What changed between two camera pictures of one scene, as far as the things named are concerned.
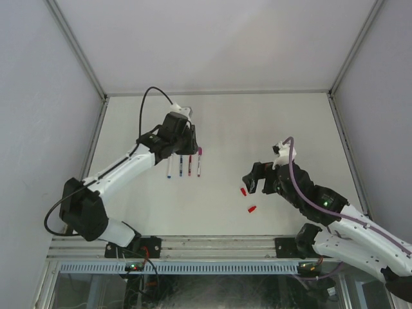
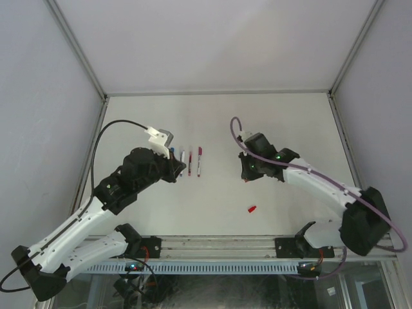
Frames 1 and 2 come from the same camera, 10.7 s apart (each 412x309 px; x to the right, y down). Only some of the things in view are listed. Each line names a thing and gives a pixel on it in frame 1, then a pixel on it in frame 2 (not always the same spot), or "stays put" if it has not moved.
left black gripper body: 192,140 to 172,168
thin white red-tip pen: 199,167 stays put
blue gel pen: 181,171 stays put
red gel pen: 189,169 stays put
